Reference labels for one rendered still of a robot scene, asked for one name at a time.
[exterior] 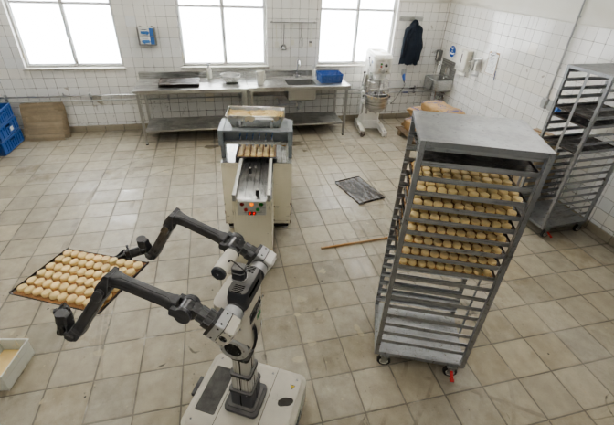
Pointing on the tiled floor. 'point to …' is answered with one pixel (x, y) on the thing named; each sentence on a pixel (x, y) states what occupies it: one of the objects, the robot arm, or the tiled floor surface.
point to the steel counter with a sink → (304, 82)
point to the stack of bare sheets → (359, 190)
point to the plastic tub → (13, 360)
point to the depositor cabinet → (281, 178)
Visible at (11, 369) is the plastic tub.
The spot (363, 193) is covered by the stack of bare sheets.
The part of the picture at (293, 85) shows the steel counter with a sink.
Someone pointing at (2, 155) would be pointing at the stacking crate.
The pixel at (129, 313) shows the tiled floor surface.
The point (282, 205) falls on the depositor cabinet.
